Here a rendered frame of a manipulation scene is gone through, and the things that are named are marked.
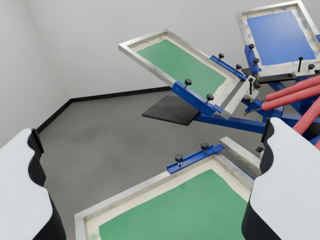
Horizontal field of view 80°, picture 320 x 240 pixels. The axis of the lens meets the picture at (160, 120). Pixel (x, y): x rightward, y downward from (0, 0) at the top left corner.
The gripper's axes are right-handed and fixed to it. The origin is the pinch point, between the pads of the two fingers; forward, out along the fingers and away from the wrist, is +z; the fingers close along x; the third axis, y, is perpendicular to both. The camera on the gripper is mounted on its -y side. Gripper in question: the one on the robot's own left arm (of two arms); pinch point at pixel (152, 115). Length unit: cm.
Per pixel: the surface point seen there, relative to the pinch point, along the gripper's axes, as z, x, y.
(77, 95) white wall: 444, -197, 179
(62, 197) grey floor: 143, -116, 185
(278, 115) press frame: 89, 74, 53
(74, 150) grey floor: 235, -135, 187
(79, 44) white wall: 438, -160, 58
